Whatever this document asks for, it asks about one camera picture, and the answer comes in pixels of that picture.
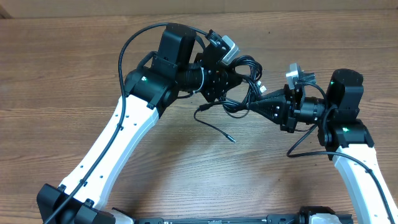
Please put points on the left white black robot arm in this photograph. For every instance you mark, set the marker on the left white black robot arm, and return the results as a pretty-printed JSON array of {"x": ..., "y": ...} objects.
[{"x": 188, "y": 61}]

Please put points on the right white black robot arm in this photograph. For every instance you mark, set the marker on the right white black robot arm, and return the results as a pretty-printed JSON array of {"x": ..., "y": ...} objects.
[{"x": 346, "y": 139}]

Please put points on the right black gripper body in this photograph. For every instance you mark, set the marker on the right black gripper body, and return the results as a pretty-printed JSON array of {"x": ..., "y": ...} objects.
[{"x": 291, "y": 112}]

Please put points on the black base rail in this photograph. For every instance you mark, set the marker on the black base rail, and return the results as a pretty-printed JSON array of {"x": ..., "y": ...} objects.
[{"x": 315, "y": 214}]

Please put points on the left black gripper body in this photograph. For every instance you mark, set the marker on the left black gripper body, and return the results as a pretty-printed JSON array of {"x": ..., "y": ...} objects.
[{"x": 211, "y": 81}]

